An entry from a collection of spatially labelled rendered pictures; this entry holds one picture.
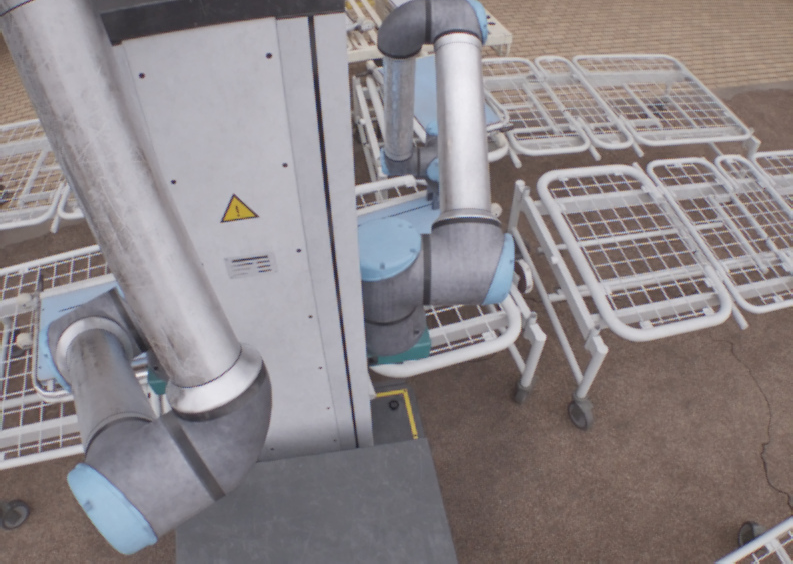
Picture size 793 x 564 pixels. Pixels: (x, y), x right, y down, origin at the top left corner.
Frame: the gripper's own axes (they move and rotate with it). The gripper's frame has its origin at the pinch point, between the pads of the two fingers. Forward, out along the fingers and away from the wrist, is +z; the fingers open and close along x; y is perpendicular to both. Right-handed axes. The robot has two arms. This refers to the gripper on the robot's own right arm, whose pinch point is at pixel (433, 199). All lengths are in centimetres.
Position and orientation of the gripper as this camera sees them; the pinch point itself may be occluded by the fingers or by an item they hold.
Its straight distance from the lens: 216.6
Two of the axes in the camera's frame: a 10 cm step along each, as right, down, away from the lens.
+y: 9.1, -3.0, 2.8
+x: -4.1, -7.1, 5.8
